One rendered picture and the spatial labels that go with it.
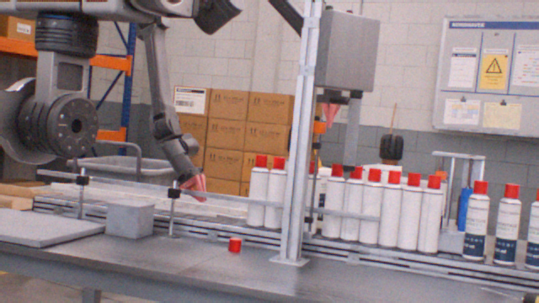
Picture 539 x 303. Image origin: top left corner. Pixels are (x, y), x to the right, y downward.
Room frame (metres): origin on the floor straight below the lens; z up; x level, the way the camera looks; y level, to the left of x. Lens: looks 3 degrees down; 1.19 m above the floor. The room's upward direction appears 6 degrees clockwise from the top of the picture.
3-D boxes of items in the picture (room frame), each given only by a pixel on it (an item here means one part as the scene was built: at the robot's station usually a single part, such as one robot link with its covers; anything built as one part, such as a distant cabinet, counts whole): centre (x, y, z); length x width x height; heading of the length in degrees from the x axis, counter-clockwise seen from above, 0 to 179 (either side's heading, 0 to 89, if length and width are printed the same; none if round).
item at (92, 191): (1.96, 0.19, 0.91); 1.07 x 0.01 x 0.02; 72
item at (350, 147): (1.69, -0.20, 1.18); 0.04 x 0.04 x 0.21
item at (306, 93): (1.69, -0.07, 1.16); 0.04 x 0.04 x 0.67; 72
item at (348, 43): (1.72, -0.15, 1.38); 0.17 x 0.10 x 0.19; 127
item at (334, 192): (1.80, -0.19, 0.98); 0.05 x 0.05 x 0.20
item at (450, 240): (1.80, -0.51, 1.01); 0.14 x 0.13 x 0.26; 72
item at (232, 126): (5.83, 0.23, 0.70); 1.20 x 0.82 x 1.39; 66
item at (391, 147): (2.36, -0.43, 1.04); 0.09 x 0.09 x 0.29
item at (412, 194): (1.74, -0.38, 0.98); 0.05 x 0.05 x 0.20
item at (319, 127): (1.77, -0.12, 1.05); 0.10 x 0.04 x 0.33; 162
